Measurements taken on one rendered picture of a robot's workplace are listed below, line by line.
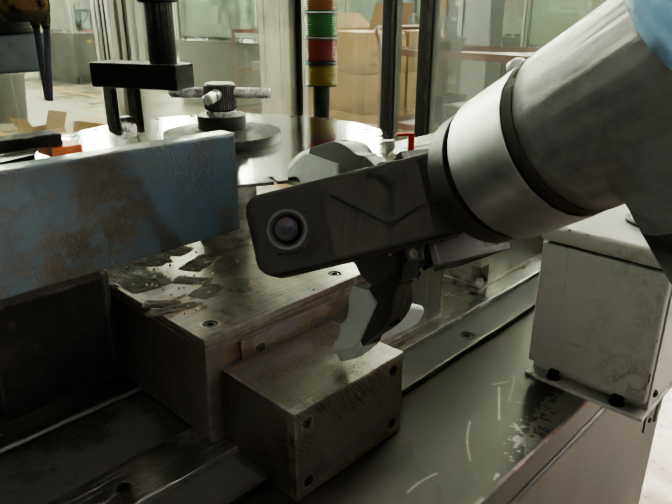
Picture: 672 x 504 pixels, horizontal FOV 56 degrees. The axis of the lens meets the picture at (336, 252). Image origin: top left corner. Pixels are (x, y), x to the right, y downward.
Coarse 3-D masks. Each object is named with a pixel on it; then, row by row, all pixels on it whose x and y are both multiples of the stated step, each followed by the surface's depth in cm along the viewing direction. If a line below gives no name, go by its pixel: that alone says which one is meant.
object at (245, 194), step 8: (240, 192) 60; (248, 192) 60; (256, 192) 62; (240, 200) 60; (248, 200) 61; (240, 208) 60; (240, 216) 60; (240, 224) 61; (232, 232) 61; (240, 232) 61; (248, 232) 62; (208, 240) 61; (216, 240) 61; (224, 240) 61; (232, 240) 61; (240, 240) 61; (248, 240) 62; (224, 248) 61; (232, 248) 61
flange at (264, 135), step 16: (240, 112) 60; (176, 128) 61; (192, 128) 60; (208, 128) 58; (224, 128) 58; (240, 128) 59; (256, 128) 60; (272, 128) 61; (240, 144) 55; (256, 144) 56; (272, 144) 58
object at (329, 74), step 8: (312, 64) 84; (320, 64) 84; (328, 64) 84; (336, 64) 85; (312, 72) 84; (320, 72) 84; (328, 72) 84; (336, 72) 85; (312, 80) 85; (320, 80) 84; (328, 80) 85; (336, 80) 86
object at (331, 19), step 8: (312, 16) 82; (320, 16) 81; (328, 16) 82; (336, 16) 83; (304, 24) 83; (312, 24) 82; (320, 24) 82; (328, 24) 82; (336, 24) 83; (312, 32) 82; (320, 32) 82; (328, 32) 82; (336, 32) 84
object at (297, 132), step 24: (144, 120) 71; (168, 120) 71; (192, 120) 71; (264, 120) 71; (288, 120) 71; (312, 120) 71; (336, 120) 71; (96, 144) 59; (120, 144) 59; (288, 144) 59; (312, 144) 59; (384, 144) 59; (240, 168) 50; (264, 168) 50
